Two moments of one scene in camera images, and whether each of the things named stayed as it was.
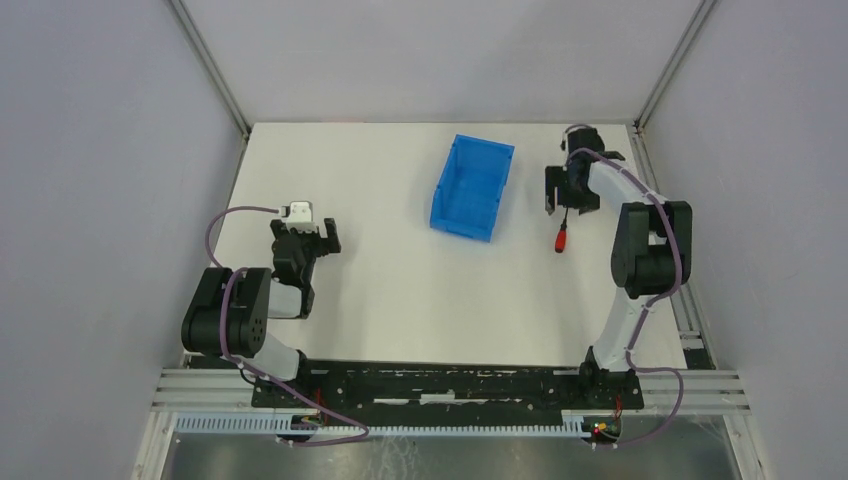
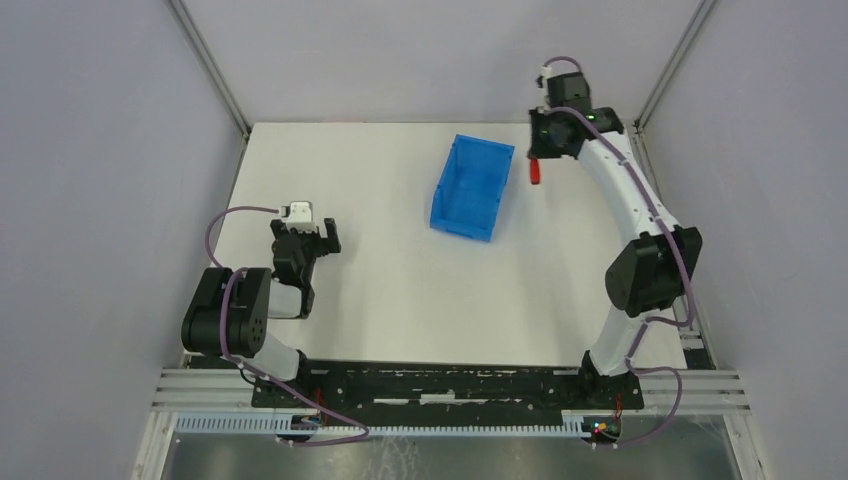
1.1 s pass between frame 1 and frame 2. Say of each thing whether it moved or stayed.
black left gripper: stayed
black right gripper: moved
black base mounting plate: stayed
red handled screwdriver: moved
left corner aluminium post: stayed
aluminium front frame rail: stayed
